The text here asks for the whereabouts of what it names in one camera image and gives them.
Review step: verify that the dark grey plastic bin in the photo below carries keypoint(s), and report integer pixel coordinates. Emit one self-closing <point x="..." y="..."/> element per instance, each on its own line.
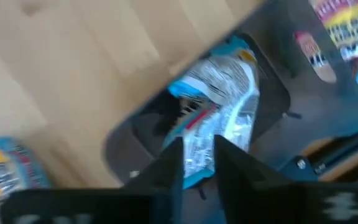
<point x="306" y="102"/>

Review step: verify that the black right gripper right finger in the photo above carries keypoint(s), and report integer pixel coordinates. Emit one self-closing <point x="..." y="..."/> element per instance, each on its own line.
<point x="250" y="196"/>

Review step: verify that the pink green noodle packet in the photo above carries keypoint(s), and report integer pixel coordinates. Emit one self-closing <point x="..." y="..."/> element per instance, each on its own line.
<point x="350" y="21"/>

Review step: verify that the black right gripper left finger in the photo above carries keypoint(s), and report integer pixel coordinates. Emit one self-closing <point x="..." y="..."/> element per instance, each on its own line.
<point x="163" y="193"/>

